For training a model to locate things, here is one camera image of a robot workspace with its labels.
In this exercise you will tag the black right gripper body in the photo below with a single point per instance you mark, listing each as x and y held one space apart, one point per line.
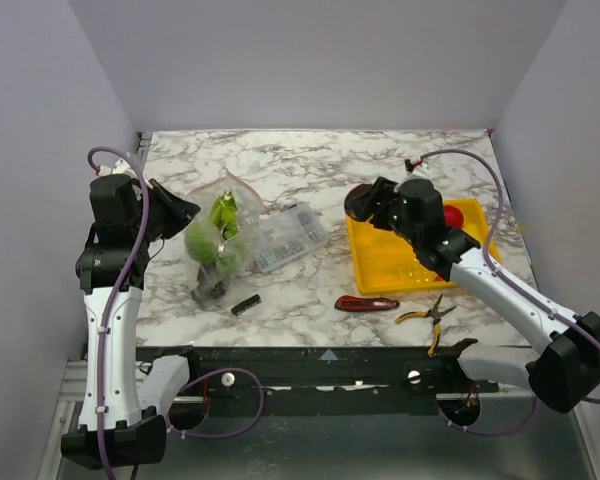
376 201

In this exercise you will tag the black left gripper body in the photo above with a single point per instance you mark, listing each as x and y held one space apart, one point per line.
154 228

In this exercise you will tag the dark red onion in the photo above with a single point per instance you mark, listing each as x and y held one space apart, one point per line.
358 203

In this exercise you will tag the red tomato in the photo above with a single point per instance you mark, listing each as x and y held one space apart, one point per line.
453 217

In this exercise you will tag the green cabbage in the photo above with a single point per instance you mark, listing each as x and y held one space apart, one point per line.
201 242

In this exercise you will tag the green celery stalk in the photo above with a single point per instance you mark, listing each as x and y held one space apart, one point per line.
223 215

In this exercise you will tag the clear zip top bag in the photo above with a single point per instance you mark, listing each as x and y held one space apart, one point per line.
250 207

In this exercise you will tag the green grape bunch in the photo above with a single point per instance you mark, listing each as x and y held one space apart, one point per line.
231 256

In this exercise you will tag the grey toy fish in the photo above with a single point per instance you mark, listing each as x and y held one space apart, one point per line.
211 286

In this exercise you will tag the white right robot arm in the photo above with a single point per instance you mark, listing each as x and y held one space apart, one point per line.
563 366

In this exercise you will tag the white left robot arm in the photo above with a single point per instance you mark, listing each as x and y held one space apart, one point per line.
123 421

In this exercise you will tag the yellow plastic tray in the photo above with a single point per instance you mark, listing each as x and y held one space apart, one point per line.
385 264

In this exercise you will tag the clear plastic screw box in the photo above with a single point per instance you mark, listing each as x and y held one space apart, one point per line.
286 236

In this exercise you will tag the black ic chip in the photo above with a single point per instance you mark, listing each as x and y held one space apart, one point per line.
245 305

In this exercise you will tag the red utility knife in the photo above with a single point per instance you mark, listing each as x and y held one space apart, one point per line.
349 303

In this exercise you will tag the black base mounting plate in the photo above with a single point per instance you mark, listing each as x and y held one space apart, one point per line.
320 381

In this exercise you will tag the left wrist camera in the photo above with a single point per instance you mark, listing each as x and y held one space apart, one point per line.
119 167

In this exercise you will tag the yellow handled pliers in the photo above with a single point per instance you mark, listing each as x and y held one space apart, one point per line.
435 315

